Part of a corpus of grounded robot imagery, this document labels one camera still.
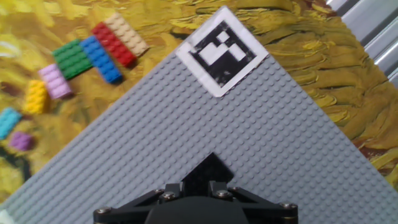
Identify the tan Lego brick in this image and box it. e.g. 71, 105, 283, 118
104, 12, 150, 58

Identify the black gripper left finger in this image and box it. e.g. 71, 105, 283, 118
93, 182, 184, 224

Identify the cyan Lego brick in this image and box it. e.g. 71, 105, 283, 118
0, 107, 23, 141

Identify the black white fiducial marker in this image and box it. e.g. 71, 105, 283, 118
175, 5, 270, 98

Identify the long pink Lego brick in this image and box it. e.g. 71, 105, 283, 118
38, 63, 74, 100

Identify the painted print tablecloth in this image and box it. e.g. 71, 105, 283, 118
0, 0, 398, 224

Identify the yellow Lego brick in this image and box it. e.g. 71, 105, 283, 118
23, 79, 49, 115

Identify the green Lego brick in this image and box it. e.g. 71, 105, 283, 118
51, 38, 94, 81

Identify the black Lego plate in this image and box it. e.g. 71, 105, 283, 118
181, 152, 234, 197

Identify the blue Lego brick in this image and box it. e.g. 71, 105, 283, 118
79, 35, 124, 85

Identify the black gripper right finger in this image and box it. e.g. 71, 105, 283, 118
207, 180, 299, 224

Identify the red Lego brick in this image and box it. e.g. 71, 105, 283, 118
91, 21, 138, 68

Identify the small pink Lego brick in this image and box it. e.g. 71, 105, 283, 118
8, 131, 35, 152

